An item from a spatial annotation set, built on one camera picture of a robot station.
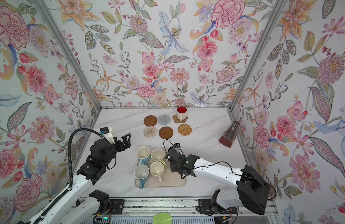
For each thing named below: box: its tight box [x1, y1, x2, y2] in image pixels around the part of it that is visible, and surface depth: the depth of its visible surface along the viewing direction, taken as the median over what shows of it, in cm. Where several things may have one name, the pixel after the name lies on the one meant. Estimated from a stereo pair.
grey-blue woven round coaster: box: [157, 114, 172, 126], surface depth 116 cm
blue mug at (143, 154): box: [136, 146, 151, 165], surface depth 87 cm
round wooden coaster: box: [143, 115, 158, 127], surface depth 113 cm
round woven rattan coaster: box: [177, 123, 193, 136], surface depth 109 cm
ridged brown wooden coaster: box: [158, 126, 174, 140], surface depth 107 cm
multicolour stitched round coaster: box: [143, 126, 158, 139], surface depth 107 cm
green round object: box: [151, 212, 173, 224], surface depth 72 cm
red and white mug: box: [176, 105, 188, 122], surface depth 110 cm
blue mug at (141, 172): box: [134, 164, 150, 189], surface depth 80 cm
